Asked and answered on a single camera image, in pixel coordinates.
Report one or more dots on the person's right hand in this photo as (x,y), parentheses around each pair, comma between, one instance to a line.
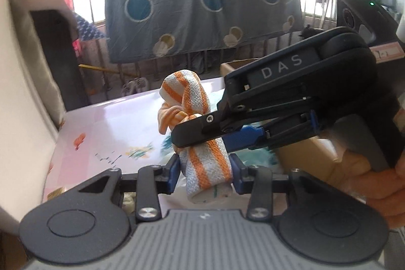
(383,191)

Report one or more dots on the black metal object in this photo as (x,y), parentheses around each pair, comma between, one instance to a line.
(310,31)

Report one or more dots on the orange striped towel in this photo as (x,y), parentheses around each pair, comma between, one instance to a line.
(202,162)

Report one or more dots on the yellow broom stick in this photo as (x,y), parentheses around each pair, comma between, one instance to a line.
(104,70)

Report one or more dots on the beige cushion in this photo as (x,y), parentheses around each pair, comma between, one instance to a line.
(41,74)

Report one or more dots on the cardboard box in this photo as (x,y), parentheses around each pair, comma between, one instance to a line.
(303,156)

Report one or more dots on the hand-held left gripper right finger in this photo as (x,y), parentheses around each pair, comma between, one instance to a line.
(237,175)

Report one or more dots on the pair of shoes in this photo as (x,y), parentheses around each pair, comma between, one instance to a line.
(134,86)

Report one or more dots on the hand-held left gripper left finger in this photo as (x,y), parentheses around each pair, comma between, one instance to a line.
(173,173)

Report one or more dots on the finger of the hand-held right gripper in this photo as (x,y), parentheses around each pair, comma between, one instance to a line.
(196,130)

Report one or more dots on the blue blanket with circles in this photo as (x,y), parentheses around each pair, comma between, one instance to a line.
(177,23)

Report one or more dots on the blue star-print cloth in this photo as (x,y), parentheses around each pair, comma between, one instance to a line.
(88,29)

